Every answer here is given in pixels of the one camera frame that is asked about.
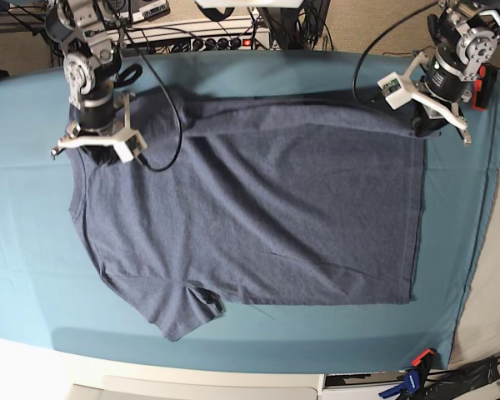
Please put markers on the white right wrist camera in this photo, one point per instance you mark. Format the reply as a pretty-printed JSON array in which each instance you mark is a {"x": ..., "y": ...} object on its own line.
[{"x": 129, "y": 145}]

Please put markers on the white power strip red switch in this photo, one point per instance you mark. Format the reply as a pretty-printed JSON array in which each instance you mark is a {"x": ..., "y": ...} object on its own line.
[{"x": 257, "y": 41}]

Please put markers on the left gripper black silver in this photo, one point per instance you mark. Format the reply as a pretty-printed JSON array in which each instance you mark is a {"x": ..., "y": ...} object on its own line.
[{"x": 436, "y": 98}]

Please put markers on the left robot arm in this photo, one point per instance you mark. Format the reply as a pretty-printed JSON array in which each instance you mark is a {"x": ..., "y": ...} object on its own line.
[{"x": 465, "y": 35}]

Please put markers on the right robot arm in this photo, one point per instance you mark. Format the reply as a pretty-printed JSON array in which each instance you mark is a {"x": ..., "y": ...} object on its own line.
[{"x": 89, "y": 37}]

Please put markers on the blue spring clamp bottom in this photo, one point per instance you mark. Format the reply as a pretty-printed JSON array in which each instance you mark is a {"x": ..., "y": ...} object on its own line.
[{"x": 409, "y": 385}]

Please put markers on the teal table cloth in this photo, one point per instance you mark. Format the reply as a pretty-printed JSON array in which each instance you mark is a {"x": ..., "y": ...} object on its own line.
[{"x": 51, "y": 295}]

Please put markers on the orange black clamp bottom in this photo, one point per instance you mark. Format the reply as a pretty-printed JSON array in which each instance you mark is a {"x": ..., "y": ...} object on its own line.
[{"x": 423, "y": 363}]

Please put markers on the blue-grey heathered T-shirt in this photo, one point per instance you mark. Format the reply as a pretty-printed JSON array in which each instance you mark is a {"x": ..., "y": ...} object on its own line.
[{"x": 263, "y": 201}]

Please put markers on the orange black clamp right edge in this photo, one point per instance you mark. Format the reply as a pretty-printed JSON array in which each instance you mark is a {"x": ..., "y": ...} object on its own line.
[{"x": 483, "y": 86}]

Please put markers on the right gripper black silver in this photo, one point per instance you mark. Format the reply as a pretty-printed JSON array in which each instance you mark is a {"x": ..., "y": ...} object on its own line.
[{"x": 97, "y": 118}]

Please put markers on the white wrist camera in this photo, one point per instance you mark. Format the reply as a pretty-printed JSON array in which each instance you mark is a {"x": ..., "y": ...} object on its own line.
[
  {"x": 129, "y": 145},
  {"x": 397, "y": 89}
]

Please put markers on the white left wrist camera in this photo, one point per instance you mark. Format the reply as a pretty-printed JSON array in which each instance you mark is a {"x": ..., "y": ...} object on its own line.
[{"x": 397, "y": 89}]

